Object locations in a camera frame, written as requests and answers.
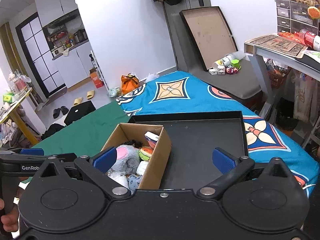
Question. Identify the white soft roll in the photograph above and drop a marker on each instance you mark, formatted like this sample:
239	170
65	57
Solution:
142	168

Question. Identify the black laptop on floor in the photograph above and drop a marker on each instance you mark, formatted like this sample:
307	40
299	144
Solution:
79	111

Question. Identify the red basket under desk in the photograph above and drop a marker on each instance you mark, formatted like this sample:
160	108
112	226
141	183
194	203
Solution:
278	76

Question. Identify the black stitched felt toy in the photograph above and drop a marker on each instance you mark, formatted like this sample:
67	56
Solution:
134	143

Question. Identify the open brown cardboard box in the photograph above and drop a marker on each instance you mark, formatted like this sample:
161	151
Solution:
154	171

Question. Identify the leaning brown framed board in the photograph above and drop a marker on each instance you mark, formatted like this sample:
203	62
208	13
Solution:
210	34

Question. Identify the orange carton on floor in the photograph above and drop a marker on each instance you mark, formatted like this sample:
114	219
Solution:
95	78

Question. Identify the grey pink plush toy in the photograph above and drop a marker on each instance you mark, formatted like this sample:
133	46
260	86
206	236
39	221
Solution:
127	160

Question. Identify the clear plastic bag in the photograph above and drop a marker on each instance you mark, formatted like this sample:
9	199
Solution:
119	177

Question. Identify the grey desk with mat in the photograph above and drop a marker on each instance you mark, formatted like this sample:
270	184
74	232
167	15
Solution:
282	50

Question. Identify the small toys on bench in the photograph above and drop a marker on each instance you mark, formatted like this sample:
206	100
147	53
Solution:
229	64

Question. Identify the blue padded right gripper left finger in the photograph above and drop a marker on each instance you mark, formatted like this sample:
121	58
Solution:
93	170

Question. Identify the grey drawer organizer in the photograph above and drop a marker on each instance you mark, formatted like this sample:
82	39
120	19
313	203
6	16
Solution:
293	16

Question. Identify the blue denim fabric toy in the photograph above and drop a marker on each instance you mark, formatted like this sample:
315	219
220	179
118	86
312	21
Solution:
134	182

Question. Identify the red cap plastic bottle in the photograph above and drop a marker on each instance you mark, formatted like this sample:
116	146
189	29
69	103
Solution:
310	39

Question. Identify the plush hamburger toy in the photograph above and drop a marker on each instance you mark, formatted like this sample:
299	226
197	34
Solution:
145	153

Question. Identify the green cloth mat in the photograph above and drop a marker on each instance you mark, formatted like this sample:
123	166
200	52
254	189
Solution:
87	135

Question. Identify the person's left hand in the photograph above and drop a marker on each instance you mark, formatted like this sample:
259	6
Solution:
10	220

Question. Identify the black slippers pair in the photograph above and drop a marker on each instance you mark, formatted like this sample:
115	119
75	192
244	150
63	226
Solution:
63	109

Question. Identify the orange gift bag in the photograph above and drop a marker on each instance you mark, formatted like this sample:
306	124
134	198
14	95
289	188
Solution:
129	83

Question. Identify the large black shallow tray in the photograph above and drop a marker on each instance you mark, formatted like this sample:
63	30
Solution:
194	136

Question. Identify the blue patterned blanket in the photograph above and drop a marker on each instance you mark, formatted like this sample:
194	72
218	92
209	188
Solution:
181	92

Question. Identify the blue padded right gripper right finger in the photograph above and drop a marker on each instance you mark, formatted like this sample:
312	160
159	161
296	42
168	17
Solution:
233	169

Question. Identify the grey bench seat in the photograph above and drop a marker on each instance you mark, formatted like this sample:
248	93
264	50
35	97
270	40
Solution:
242	86

